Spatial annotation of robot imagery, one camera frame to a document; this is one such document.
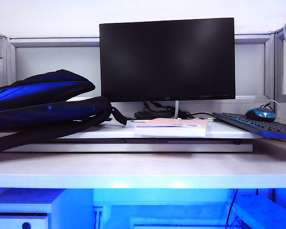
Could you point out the white paperback book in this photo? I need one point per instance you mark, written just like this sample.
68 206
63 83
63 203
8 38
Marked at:
171 128

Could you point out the dark blue backpack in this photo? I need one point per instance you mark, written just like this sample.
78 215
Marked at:
38 109

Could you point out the white desk riser platform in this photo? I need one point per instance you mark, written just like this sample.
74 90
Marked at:
109 132

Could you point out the white box under desk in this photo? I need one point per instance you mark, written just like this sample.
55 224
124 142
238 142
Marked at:
259 212

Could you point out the black power adapter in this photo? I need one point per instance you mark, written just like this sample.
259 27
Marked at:
145 115

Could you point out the white monitor stand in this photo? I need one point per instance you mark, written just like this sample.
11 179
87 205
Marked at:
176 108

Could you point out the black computer monitor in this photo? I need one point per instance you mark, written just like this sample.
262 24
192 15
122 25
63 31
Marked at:
166 59

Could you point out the grey back partition panel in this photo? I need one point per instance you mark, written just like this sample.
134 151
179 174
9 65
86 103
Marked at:
57 69

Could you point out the blue and black mouse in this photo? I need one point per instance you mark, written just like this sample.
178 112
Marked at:
261 114

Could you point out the black and blue keyboard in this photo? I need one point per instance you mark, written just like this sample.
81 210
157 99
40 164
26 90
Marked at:
264 126

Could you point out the white drawer cabinet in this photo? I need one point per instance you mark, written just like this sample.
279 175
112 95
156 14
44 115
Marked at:
38 202

